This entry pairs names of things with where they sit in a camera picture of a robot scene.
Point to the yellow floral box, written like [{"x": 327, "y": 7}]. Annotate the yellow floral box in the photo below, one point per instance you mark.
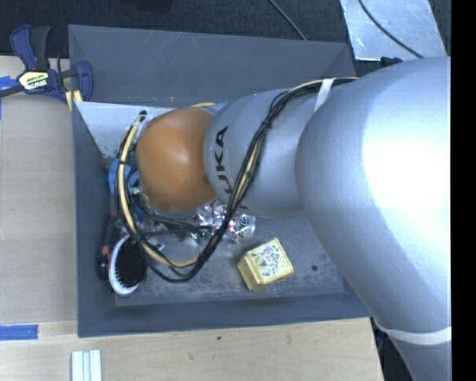
[{"x": 266, "y": 264}]

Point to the grey metal bin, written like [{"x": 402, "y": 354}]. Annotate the grey metal bin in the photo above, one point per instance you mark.
[{"x": 206, "y": 66}]

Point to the pale wood flat board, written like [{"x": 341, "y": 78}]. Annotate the pale wood flat board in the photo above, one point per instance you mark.
[{"x": 35, "y": 212}]

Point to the crumpled silver foil packet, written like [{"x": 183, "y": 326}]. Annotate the crumpled silver foil packet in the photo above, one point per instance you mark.
[{"x": 242, "y": 224}]

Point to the white brush with black bristles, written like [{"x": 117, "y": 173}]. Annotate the white brush with black bristles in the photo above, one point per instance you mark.
[{"x": 129, "y": 262}]

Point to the blue plastic object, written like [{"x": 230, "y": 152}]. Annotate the blue plastic object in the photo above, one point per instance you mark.
[{"x": 114, "y": 177}]

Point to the black and orange tool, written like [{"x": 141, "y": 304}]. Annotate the black and orange tool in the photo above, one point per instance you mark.
[{"x": 104, "y": 252}]

